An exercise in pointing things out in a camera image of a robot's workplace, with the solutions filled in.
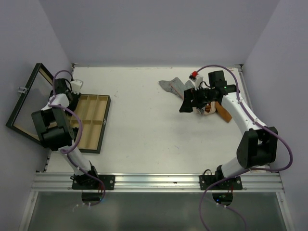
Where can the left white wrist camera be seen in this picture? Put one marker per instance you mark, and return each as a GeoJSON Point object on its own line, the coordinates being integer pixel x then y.
{"type": "Point", "coordinates": [76, 86]}

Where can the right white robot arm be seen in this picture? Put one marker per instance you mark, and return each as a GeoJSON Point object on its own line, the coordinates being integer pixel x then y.
{"type": "Point", "coordinates": [258, 145]}

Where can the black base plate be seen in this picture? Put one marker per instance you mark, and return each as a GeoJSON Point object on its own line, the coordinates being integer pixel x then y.
{"type": "Point", "coordinates": [208, 178]}
{"type": "Point", "coordinates": [108, 180]}

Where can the aluminium mounting rail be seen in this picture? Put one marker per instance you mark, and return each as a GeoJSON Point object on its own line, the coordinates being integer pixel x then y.
{"type": "Point", "coordinates": [146, 182]}

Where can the wooden compartment organizer box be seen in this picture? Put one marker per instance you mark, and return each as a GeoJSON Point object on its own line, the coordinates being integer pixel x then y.
{"type": "Point", "coordinates": [93, 112]}

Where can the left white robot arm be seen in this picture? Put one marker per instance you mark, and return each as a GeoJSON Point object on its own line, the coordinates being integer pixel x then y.
{"type": "Point", "coordinates": [60, 129]}

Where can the white wall latch clip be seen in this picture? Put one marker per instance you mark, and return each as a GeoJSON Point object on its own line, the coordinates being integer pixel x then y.
{"type": "Point", "coordinates": [22, 90]}

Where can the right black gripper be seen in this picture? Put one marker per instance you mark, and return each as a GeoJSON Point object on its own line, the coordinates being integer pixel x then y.
{"type": "Point", "coordinates": [189, 95]}

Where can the orange underwear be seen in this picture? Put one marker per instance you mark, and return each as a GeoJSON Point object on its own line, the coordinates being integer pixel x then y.
{"type": "Point", "coordinates": [212, 108]}

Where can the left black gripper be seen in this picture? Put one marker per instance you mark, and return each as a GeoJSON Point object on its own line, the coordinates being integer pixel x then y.
{"type": "Point", "coordinates": [73, 106]}

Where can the grey striped underwear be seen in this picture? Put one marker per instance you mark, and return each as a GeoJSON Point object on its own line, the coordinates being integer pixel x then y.
{"type": "Point", "coordinates": [176, 86]}

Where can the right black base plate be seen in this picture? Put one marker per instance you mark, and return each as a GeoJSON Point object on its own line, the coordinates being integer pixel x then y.
{"type": "Point", "coordinates": [208, 178]}

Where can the glass box lid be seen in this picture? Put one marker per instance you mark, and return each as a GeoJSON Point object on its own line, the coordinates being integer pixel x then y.
{"type": "Point", "coordinates": [39, 87]}

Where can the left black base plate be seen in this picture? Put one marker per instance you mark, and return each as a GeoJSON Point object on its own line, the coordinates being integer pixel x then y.
{"type": "Point", "coordinates": [108, 180]}

